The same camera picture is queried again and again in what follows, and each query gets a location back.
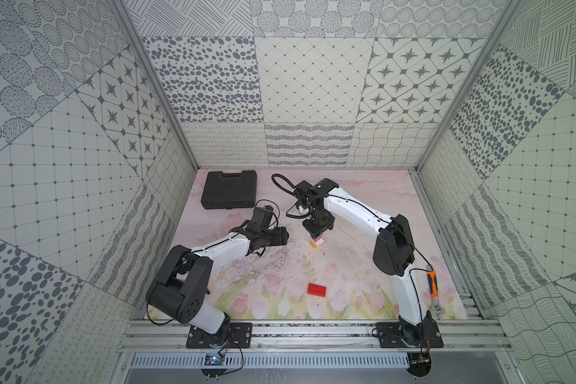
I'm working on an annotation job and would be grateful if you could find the red lego brick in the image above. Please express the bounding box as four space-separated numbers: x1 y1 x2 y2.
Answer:
307 283 326 298

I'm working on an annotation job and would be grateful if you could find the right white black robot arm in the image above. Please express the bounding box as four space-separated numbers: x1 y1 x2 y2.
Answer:
291 179 432 346

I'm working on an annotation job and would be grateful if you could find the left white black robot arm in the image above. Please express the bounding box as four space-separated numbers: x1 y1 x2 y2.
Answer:
146 206 289 344

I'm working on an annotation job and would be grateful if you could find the black plastic tool case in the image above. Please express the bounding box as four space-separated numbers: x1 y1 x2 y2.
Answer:
201 171 258 210

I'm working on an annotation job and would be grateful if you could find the pink floral table mat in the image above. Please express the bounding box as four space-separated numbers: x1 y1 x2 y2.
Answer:
143 169 467 322

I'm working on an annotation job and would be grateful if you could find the left green circuit board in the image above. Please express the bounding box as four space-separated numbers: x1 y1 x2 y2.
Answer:
201 354 227 379

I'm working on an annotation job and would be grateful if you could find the right black round controller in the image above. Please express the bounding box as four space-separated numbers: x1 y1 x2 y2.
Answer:
406 353 432 378

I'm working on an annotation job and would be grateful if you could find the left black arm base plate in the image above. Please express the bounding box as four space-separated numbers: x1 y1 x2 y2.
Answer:
186 322 253 349

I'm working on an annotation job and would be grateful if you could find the white slotted cable duct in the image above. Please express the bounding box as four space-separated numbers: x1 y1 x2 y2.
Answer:
131 352 408 369

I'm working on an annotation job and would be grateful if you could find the orange handled utility knife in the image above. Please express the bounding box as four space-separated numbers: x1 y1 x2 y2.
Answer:
427 270 442 312

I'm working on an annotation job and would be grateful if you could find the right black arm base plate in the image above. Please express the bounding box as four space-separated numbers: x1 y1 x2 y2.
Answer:
371 322 444 350

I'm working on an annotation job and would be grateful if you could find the aluminium extrusion rail frame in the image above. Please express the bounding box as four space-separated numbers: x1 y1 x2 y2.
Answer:
117 296 511 353

